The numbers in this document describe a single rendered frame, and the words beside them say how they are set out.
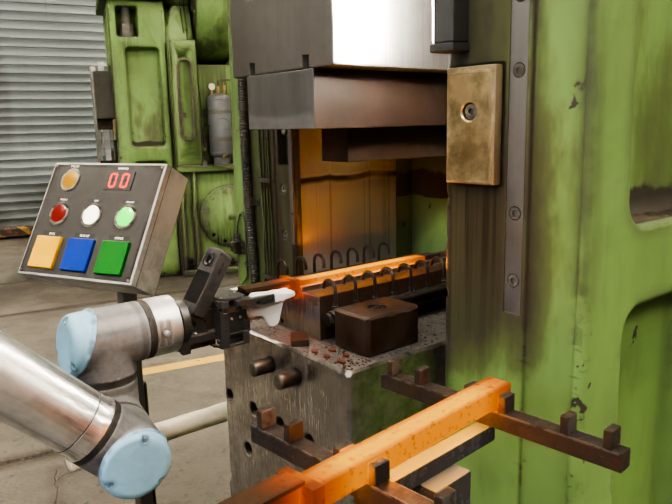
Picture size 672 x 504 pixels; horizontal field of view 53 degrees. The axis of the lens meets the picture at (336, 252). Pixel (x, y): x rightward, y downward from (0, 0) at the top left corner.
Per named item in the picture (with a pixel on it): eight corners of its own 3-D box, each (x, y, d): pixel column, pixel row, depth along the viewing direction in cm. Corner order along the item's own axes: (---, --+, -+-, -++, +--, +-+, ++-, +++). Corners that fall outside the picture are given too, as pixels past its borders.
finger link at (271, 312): (295, 319, 116) (244, 327, 112) (293, 286, 115) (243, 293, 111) (302, 323, 114) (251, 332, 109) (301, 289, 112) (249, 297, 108)
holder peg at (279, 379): (281, 392, 107) (281, 377, 106) (272, 388, 109) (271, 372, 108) (302, 386, 109) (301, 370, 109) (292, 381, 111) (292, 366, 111)
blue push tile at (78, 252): (83, 271, 143) (93, 239, 145) (58, 268, 146) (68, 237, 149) (89, 274, 145) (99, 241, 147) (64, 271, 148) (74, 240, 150)
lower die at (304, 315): (320, 340, 114) (319, 292, 112) (257, 316, 129) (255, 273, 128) (479, 297, 140) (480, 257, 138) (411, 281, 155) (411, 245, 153)
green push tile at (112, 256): (118, 275, 139) (129, 241, 141) (91, 272, 142) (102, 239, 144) (124, 278, 140) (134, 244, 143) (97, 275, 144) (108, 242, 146)
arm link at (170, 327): (131, 294, 104) (158, 306, 97) (161, 289, 107) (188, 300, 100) (136, 349, 106) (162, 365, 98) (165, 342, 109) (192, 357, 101)
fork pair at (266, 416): (289, 444, 68) (288, 425, 68) (256, 427, 72) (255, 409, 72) (430, 381, 84) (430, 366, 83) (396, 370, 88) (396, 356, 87)
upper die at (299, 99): (314, 129, 107) (313, 67, 105) (248, 129, 123) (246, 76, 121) (483, 124, 133) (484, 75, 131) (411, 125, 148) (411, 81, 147)
